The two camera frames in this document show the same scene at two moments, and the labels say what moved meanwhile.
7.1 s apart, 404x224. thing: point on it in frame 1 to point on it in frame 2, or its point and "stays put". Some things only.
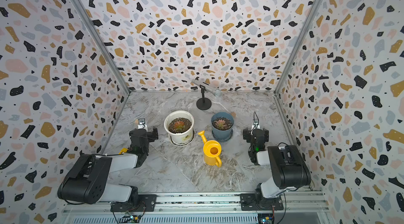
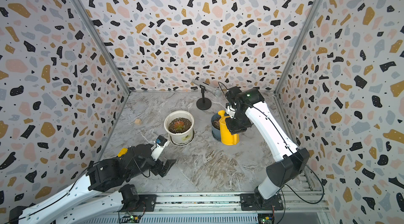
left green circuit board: (131, 219) stays put
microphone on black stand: (204, 103) stays put
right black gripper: (248, 134) to (234, 130)
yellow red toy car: (123, 150) stays put
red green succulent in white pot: (178, 125) stays put
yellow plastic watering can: (212, 150) to (226, 137)
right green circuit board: (266, 218) stays put
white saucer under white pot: (182, 144) stays put
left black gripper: (150, 135) to (160, 170)
